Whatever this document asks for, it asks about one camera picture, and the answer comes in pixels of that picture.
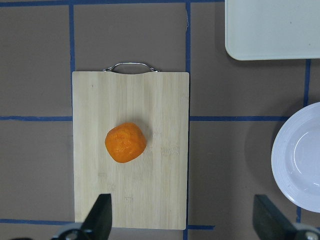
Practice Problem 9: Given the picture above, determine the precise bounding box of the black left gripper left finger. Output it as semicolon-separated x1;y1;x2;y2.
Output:
51;193;113;240

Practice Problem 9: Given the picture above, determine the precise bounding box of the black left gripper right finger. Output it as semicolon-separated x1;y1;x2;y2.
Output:
252;194;320;240

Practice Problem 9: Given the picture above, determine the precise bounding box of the orange fruit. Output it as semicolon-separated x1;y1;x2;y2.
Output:
104;122;147;164

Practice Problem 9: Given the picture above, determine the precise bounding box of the cream bear tray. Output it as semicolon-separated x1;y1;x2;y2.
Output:
224;0;320;61

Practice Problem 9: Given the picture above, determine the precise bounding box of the white round plate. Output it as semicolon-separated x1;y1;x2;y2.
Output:
271;102;320;213

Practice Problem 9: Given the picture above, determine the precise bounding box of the bamboo cutting board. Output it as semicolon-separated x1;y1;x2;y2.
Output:
72;68;190;230

